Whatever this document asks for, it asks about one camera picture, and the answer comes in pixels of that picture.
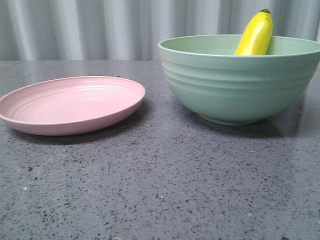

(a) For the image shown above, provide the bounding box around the yellow banana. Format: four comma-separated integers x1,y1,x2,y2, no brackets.
234,8,273,56

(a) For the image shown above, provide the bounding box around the green ribbed bowl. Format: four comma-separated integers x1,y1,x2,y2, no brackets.
158,34,320,125

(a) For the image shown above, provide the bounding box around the pink plate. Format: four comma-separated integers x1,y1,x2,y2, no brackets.
0,76,145,136

